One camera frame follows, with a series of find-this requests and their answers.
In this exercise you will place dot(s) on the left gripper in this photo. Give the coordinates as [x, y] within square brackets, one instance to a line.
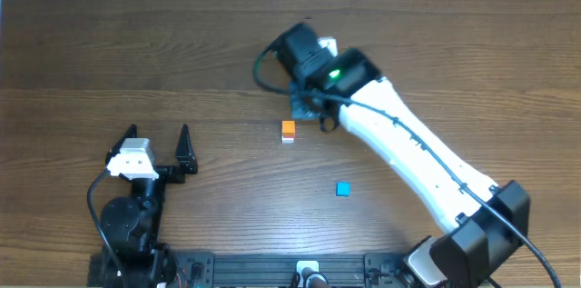
[170, 174]

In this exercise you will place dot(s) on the orange cube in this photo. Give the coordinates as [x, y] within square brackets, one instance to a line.
[288, 127]

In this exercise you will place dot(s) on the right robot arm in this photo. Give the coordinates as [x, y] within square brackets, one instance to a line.
[408, 151]

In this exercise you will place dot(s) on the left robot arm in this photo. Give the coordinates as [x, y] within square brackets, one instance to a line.
[122, 222]

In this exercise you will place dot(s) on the white cube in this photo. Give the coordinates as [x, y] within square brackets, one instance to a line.
[288, 140]

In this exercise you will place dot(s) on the blue cube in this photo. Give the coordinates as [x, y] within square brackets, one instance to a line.
[342, 189]

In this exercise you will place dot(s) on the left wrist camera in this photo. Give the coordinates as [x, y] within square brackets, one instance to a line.
[133, 158]

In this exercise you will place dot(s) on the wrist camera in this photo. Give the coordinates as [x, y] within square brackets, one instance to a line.
[327, 45]
[133, 158]

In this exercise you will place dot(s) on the mounting rail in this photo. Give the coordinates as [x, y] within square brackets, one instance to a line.
[263, 270]

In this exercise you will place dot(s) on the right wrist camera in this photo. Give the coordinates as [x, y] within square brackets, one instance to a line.
[327, 45]

